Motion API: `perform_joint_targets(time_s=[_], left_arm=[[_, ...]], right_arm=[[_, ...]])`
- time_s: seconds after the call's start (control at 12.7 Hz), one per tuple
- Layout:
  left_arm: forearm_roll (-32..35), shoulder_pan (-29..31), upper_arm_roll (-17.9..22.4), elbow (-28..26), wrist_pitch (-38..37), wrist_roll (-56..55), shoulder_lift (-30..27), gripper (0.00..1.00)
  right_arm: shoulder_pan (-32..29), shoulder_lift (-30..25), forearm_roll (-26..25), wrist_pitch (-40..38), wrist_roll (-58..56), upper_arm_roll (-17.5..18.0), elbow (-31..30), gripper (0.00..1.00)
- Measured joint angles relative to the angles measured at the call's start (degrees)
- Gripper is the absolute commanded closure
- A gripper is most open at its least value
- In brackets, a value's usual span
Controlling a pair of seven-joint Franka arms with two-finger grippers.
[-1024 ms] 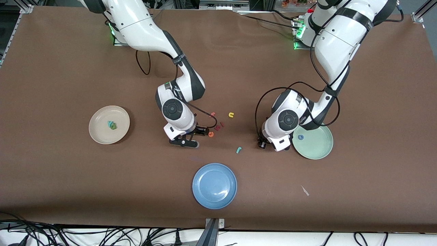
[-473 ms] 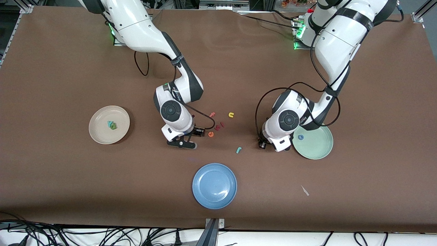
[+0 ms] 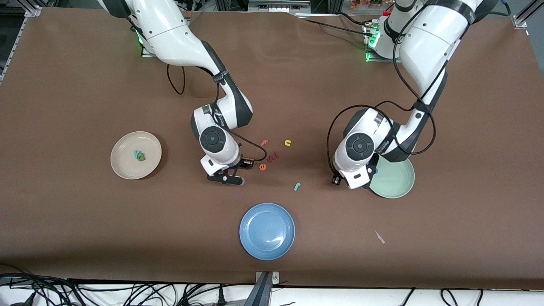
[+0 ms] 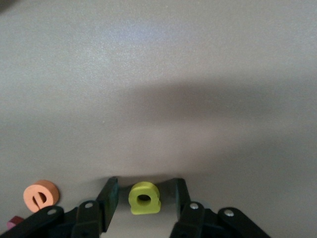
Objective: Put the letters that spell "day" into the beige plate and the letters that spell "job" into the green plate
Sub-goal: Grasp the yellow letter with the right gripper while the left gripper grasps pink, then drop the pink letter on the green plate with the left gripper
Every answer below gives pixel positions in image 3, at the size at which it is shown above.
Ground light green round plate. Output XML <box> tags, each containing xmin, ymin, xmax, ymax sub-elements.
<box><xmin>369</xmin><ymin>157</ymin><xmax>415</xmax><ymax>199</ymax></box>

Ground blue round plate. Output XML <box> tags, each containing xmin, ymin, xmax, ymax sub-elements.
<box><xmin>239</xmin><ymin>203</ymin><xmax>295</xmax><ymax>261</ymax></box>

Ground beige round plate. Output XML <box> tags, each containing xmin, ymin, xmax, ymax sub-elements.
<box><xmin>110</xmin><ymin>131</ymin><xmax>162</xmax><ymax>180</ymax></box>

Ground brown table cover sheet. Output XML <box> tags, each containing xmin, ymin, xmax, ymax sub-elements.
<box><xmin>0</xmin><ymin>6</ymin><xmax>544</xmax><ymax>290</ymax></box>

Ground orange artificial flowers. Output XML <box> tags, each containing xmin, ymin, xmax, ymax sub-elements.
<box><xmin>351</xmin><ymin>0</ymin><xmax>394</xmax><ymax>9</ymax></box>

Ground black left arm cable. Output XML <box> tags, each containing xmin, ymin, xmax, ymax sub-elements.
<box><xmin>326</xmin><ymin>23</ymin><xmax>470</xmax><ymax>175</ymax></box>

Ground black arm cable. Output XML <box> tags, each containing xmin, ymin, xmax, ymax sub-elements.
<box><xmin>167</xmin><ymin>64</ymin><xmax>267</xmax><ymax>162</ymax></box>
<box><xmin>326</xmin><ymin>23</ymin><xmax>470</xmax><ymax>175</ymax></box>

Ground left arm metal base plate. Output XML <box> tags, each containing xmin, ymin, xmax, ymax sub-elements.
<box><xmin>363</xmin><ymin>23</ymin><xmax>404</xmax><ymax>63</ymax></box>

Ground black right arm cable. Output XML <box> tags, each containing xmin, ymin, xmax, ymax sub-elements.
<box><xmin>167</xmin><ymin>64</ymin><xmax>267</xmax><ymax>162</ymax></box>

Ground grey metal camera mount bracket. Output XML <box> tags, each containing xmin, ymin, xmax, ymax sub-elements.
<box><xmin>255</xmin><ymin>271</ymin><xmax>280</xmax><ymax>306</ymax></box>

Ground black cable on table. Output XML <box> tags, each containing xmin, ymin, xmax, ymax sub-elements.
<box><xmin>297</xmin><ymin>12</ymin><xmax>374</xmax><ymax>37</ymax></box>

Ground grey metal frame beam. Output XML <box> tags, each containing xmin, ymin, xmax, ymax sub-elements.
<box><xmin>248</xmin><ymin>0</ymin><xmax>312</xmax><ymax>12</ymax></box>

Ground aluminium table side rail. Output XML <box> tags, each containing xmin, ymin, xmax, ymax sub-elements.
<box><xmin>0</xmin><ymin>16</ymin><xmax>27</xmax><ymax>85</ymax></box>

